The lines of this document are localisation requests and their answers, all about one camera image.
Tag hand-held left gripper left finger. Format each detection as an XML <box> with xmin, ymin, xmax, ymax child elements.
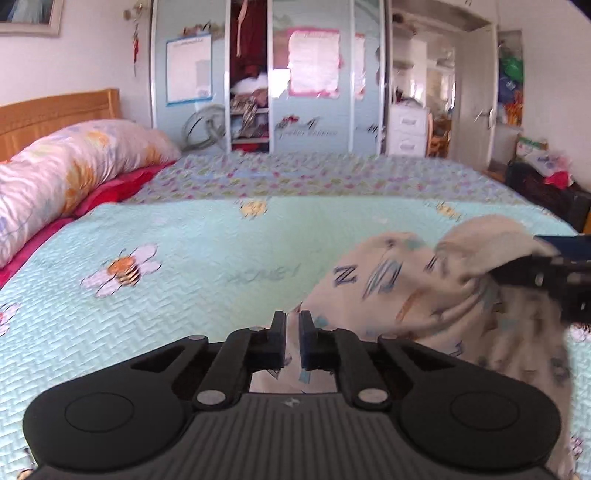
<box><xmin>131</xmin><ymin>311</ymin><xmax>288</xmax><ymax>411</ymax></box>

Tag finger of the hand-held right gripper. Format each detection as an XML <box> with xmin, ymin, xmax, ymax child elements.
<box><xmin>533</xmin><ymin>234</ymin><xmax>591</xmax><ymax>265</ymax></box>
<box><xmin>489</xmin><ymin>261</ymin><xmax>591</xmax><ymax>324</ymax></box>

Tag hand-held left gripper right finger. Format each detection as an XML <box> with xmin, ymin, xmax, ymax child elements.
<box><xmin>298</xmin><ymin>311</ymin><xmax>455</xmax><ymax>411</ymax></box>

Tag letter-print white shirt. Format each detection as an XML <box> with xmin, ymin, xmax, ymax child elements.
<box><xmin>252</xmin><ymin>213</ymin><xmax>575</xmax><ymax>480</ymax></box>

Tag pile of clothes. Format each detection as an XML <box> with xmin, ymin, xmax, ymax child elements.
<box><xmin>230</xmin><ymin>74</ymin><xmax>269</xmax><ymax>153</ymax></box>

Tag hanging red clothes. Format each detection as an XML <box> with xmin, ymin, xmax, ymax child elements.
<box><xmin>231</xmin><ymin>0</ymin><xmax>269</xmax><ymax>86</ymax></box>

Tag black armchair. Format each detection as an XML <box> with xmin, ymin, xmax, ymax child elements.
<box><xmin>505</xmin><ymin>159</ymin><xmax>591</xmax><ymax>234</ymax></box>

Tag white plastic bag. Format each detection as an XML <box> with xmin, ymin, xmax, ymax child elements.
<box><xmin>524</xmin><ymin>150</ymin><xmax>573</xmax><ymax>178</ymax></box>

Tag bee-print green blanket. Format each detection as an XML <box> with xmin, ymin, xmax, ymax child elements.
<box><xmin>0</xmin><ymin>196</ymin><xmax>591</xmax><ymax>480</ymax></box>

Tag green white cardboard box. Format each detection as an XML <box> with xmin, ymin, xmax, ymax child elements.
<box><xmin>515</xmin><ymin>134</ymin><xmax>550</xmax><ymax>162</ymax></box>

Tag wooden chair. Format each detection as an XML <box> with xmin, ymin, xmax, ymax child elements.
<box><xmin>427</xmin><ymin>115</ymin><xmax>451</xmax><ymax>158</ymax></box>

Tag white drawer cabinet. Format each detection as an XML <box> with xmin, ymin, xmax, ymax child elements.
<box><xmin>388</xmin><ymin>104</ymin><xmax>430</xmax><ymax>157</ymax></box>

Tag white door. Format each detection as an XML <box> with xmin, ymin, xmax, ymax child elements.
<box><xmin>455</xmin><ymin>25</ymin><xmax>499</xmax><ymax>171</ymax></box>

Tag electric fan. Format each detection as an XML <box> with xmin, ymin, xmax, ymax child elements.
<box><xmin>182</xmin><ymin>104</ymin><xmax>227</xmax><ymax>151</ymax></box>

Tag white sliding-door wardrobe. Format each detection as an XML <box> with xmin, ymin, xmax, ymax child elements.
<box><xmin>150</xmin><ymin>0</ymin><xmax>435</xmax><ymax>158</ymax></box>

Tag red bed cloth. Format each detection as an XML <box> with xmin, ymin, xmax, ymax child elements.
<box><xmin>0</xmin><ymin>159</ymin><xmax>178</xmax><ymax>289</ymax></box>

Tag pink-bordered paper poster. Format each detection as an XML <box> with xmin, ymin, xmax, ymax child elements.
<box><xmin>353</xmin><ymin>33</ymin><xmax>368</xmax><ymax>100</ymax></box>
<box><xmin>284</xmin><ymin>28</ymin><xmax>342</xmax><ymax>99</ymax></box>

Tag floral pink pillow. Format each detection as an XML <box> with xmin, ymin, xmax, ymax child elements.
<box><xmin>0</xmin><ymin>119</ymin><xmax>181</xmax><ymax>268</ymax></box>

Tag blue-bordered chart poster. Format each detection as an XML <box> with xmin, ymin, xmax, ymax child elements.
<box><xmin>165</xmin><ymin>34</ymin><xmax>214</xmax><ymax>107</ymax></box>

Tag wooden headboard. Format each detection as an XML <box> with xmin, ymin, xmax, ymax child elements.
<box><xmin>0</xmin><ymin>89</ymin><xmax>122</xmax><ymax>163</ymax></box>

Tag wall niche with bags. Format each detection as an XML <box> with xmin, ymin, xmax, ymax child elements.
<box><xmin>496</xmin><ymin>30</ymin><xmax>526</xmax><ymax>127</ymax></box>

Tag framed wall picture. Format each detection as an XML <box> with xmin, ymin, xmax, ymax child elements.
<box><xmin>0</xmin><ymin>0</ymin><xmax>64</xmax><ymax>38</ymax></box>

